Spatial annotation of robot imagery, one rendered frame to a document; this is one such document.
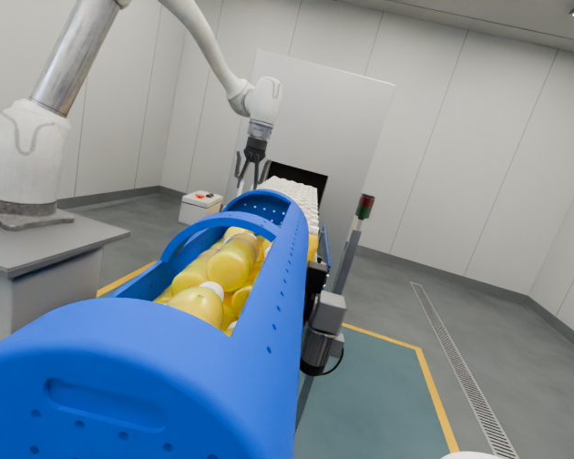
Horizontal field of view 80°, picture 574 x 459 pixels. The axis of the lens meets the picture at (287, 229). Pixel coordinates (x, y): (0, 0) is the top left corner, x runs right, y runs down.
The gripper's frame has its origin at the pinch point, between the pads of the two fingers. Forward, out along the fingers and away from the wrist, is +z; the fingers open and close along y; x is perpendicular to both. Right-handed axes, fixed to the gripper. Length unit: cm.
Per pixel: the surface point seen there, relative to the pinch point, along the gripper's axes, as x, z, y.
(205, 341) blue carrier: -106, -6, 19
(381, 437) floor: 31, 117, 97
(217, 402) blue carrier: -110, -5, 21
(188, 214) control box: -8.0, 12.9, -17.6
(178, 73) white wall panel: 428, -78, -223
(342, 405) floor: 47, 117, 76
